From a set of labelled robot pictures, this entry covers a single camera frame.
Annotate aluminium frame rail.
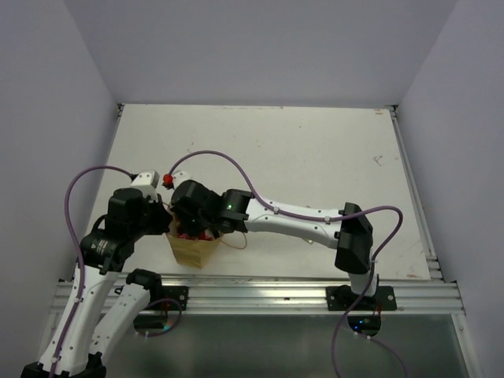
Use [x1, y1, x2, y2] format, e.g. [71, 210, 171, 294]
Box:
[46, 273, 465, 316]

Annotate pink snack packet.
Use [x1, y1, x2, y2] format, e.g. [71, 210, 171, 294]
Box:
[176, 230, 216, 242]

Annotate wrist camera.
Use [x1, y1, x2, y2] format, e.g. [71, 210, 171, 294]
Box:
[161, 171, 191, 190]
[130, 170, 160, 202]

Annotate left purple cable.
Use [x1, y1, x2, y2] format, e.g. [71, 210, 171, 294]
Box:
[49, 165, 137, 378]

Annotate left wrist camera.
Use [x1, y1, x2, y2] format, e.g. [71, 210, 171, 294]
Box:
[130, 170, 160, 202]

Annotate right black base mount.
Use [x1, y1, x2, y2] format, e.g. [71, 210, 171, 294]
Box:
[325, 283, 395, 313]

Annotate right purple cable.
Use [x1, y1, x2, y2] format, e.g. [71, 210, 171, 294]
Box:
[168, 150, 408, 378]

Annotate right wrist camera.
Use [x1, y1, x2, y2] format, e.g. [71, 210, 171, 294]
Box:
[161, 171, 191, 190]

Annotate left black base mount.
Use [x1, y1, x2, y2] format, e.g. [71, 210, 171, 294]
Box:
[156, 285, 189, 314]

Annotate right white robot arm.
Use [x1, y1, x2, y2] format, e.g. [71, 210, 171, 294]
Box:
[170, 180, 379, 309]

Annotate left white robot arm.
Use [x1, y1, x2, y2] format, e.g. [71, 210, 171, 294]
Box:
[21, 186, 172, 377]

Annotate brown paper bag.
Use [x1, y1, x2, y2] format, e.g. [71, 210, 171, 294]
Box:
[163, 202, 248, 269]

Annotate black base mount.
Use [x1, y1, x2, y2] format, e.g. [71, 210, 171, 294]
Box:
[156, 285, 189, 314]
[325, 283, 395, 313]

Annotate purple cable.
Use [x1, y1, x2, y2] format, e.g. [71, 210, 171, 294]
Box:
[168, 150, 408, 378]
[49, 165, 137, 378]

